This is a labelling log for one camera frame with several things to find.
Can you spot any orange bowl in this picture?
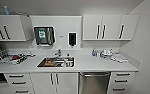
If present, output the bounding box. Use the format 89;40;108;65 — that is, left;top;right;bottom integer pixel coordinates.
44;58;57;66

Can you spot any white under-sink cabinet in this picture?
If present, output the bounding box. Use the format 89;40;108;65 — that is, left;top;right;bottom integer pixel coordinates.
29;71;80;94

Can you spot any paper towel dispenser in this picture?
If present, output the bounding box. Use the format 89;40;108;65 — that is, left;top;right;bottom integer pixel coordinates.
33;25;56;47

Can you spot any light blue bottle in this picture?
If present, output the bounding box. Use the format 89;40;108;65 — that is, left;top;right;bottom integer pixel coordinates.
3;4;10;16

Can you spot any white cup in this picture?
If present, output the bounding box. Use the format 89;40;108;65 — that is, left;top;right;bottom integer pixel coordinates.
64;59;74;68

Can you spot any steel kitchen sink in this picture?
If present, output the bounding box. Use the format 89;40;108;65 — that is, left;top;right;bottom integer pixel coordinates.
36;56;76;69

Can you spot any white drawer unit beside microwave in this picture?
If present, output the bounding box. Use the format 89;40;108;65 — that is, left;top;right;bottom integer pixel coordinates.
0;72;35;94

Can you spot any white narrow drawer unit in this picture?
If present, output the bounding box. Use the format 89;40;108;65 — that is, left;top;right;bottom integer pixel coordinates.
107;71;137;94

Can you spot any small white bottle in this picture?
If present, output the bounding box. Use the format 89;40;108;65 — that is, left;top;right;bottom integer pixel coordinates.
96;50;101;58

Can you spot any black soap dispenser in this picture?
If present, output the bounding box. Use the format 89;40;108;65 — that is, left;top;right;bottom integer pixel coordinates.
67;31;77;49

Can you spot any stainless steel dishwasher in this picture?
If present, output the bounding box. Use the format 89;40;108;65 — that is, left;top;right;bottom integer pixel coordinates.
78;71;111;94

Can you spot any white three-door wall cabinet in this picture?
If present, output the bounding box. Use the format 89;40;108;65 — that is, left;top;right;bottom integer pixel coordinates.
81;13;140;42

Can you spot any chrome faucet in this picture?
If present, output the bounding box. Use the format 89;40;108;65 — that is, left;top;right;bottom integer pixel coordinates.
54;49;63;58

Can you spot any white containers cluster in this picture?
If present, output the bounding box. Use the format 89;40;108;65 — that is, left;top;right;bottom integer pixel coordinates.
100;48;115;58

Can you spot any blue label bottle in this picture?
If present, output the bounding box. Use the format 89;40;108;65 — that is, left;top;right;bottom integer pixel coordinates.
91;49;97;57

